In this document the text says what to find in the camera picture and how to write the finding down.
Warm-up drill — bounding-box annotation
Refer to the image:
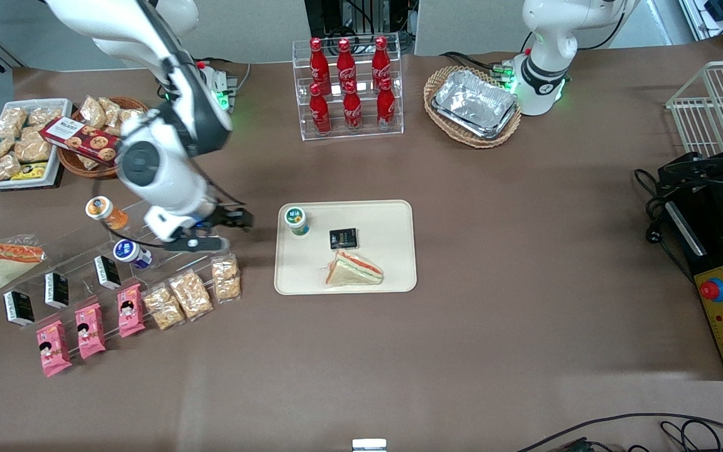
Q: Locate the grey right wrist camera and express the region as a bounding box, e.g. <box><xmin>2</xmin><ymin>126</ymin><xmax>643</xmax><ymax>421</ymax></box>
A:
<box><xmin>163</xmin><ymin>235</ymin><xmax>231</xmax><ymax>254</ymax></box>

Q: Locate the white wire basket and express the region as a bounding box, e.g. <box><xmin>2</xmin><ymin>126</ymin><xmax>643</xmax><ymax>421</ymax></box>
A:
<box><xmin>666</xmin><ymin>60</ymin><xmax>723</xmax><ymax>159</ymax></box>

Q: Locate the green cap gum bottle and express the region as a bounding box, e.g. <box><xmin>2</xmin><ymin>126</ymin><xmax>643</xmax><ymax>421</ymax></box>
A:
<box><xmin>284</xmin><ymin>207</ymin><xmax>311</xmax><ymax>237</ymax></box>

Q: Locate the small black white box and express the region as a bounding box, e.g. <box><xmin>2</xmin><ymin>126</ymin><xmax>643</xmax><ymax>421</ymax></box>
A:
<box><xmin>3</xmin><ymin>291</ymin><xmax>36</xmax><ymax>328</ymax></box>
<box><xmin>44</xmin><ymin>272</ymin><xmax>70</xmax><ymax>310</ymax></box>
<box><xmin>94</xmin><ymin>255</ymin><xmax>122</xmax><ymax>291</ymax></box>

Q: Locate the clear acrylic bottle rack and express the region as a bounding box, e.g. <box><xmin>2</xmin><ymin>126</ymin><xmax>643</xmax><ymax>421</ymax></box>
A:
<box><xmin>292</xmin><ymin>33</ymin><xmax>405</xmax><ymax>142</ymax></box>

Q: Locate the pink snack pack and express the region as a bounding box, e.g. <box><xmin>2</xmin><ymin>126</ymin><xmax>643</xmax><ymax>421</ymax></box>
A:
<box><xmin>36</xmin><ymin>320</ymin><xmax>73</xmax><ymax>378</ymax></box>
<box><xmin>117</xmin><ymin>283</ymin><xmax>147</xmax><ymax>339</ymax></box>
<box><xmin>75</xmin><ymin>303</ymin><xmax>107</xmax><ymax>360</ymax></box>

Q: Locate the silver foil tray stack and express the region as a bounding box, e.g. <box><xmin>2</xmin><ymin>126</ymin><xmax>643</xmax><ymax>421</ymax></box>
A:
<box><xmin>431</xmin><ymin>69</ymin><xmax>520</xmax><ymax>141</ymax></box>

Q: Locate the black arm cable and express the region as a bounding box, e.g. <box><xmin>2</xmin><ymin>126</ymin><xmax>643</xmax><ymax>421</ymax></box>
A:
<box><xmin>117</xmin><ymin>107</ymin><xmax>246</xmax><ymax>249</ymax></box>

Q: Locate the black floor cable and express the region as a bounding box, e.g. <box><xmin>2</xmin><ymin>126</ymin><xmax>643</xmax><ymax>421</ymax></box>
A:
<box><xmin>515</xmin><ymin>412</ymin><xmax>723</xmax><ymax>452</ymax></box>

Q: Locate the orange gum bottle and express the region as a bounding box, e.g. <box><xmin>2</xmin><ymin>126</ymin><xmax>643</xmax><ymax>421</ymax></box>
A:
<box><xmin>85</xmin><ymin>196</ymin><xmax>129</xmax><ymax>230</ymax></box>

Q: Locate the black equipment rack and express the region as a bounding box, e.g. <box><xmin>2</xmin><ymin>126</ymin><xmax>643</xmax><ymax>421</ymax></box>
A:
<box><xmin>304</xmin><ymin>0</ymin><xmax>419</xmax><ymax>40</ymax></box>

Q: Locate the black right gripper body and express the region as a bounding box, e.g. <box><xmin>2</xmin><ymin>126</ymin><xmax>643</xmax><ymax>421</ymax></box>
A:
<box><xmin>198</xmin><ymin>205</ymin><xmax>240</xmax><ymax>235</ymax></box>

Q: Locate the blue cap gum bottle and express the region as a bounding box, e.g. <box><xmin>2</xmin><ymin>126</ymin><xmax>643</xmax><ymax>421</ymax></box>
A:
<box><xmin>113</xmin><ymin>239</ymin><xmax>153</xmax><ymax>271</ymax></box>

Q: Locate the metal shelf with boxes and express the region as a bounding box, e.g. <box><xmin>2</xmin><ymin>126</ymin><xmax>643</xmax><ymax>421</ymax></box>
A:
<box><xmin>678</xmin><ymin>0</ymin><xmax>723</xmax><ymax>46</ymax></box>

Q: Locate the grey base cable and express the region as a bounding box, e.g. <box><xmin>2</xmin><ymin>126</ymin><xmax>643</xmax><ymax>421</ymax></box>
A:
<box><xmin>195</xmin><ymin>56</ymin><xmax>253</xmax><ymax>101</ymax></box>

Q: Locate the cream plastic tray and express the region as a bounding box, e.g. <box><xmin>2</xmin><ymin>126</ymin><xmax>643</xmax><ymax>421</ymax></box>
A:
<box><xmin>274</xmin><ymin>200</ymin><xmax>418</xmax><ymax>296</ymax></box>

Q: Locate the clear acrylic stepped stand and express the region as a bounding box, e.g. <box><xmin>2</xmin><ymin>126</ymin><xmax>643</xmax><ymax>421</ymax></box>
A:
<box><xmin>19</xmin><ymin>188</ymin><xmax>232</xmax><ymax>352</ymax></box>

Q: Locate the unwrapped triangle sandwich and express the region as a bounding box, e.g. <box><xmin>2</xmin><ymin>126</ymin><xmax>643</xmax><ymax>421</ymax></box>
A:
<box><xmin>324</xmin><ymin>249</ymin><xmax>385</xmax><ymax>288</ymax></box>

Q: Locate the light wicker oval basket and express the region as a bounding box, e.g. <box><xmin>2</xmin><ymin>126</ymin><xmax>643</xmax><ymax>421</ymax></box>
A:
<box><xmin>424</xmin><ymin>65</ymin><xmax>523</xmax><ymax>149</ymax></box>

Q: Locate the black flat snack box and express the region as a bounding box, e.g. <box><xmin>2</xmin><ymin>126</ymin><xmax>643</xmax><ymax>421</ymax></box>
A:
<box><xmin>329</xmin><ymin>228</ymin><xmax>360</xmax><ymax>250</ymax></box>

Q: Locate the red cola bottle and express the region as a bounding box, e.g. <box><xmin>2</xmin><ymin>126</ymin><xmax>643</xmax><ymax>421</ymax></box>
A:
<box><xmin>309</xmin><ymin>83</ymin><xmax>333</xmax><ymax>136</ymax></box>
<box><xmin>372</xmin><ymin>36</ymin><xmax>393</xmax><ymax>89</ymax></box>
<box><xmin>309</xmin><ymin>38</ymin><xmax>331</xmax><ymax>95</ymax></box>
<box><xmin>336</xmin><ymin>38</ymin><xmax>358</xmax><ymax>95</ymax></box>
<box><xmin>376</xmin><ymin>77</ymin><xmax>397</xmax><ymax>131</ymax></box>
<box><xmin>342</xmin><ymin>82</ymin><xmax>363</xmax><ymax>133</ymax></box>

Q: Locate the wrapped triangle sandwich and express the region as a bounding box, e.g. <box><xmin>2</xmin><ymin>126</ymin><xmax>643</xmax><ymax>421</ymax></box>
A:
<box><xmin>0</xmin><ymin>235</ymin><xmax>46</xmax><ymax>296</ymax></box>

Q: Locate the red cookie box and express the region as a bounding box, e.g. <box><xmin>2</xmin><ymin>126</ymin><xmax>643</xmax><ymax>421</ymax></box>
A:
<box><xmin>40</xmin><ymin>117</ymin><xmax>125</xmax><ymax>168</ymax></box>

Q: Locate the black control box cable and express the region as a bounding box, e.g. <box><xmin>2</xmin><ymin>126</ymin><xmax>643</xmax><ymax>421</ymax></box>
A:
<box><xmin>634</xmin><ymin>168</ymin><xmax>696</xmax><ymax>283</ymax></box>

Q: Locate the black yellow control box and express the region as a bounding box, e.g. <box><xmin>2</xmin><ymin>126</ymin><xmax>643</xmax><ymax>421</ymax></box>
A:
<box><xmin>663</xmin><ymin>182</ymin><xmax>723</xmax><ymax>382</ymax></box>

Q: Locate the yellow snack packet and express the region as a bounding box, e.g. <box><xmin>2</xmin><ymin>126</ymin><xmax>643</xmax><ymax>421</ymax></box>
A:
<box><xmin>10</xmin><ymin>162</ymin><xmax>49</xmax><ymax>182</ymax></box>

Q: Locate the white rectangular snack tray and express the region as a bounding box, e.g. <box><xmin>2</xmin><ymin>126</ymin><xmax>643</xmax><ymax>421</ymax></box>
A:
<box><xmin>0</xmin><ymin>99</ymin><xmax>74</xmax><ymax>191</ymax></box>

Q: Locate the black base cable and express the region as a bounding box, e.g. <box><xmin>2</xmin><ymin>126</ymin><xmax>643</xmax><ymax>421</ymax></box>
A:
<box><xmin>440</xmin><ymin>50</ymin><xmax>516</xmax><ymax>79</ymax></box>

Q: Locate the brown wicker snack basket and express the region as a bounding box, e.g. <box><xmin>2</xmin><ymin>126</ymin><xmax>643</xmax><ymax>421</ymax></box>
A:
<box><xmin>57</xmin><ymin>96</ymin><xmax>149</xmax><ymax>181</ymax></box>

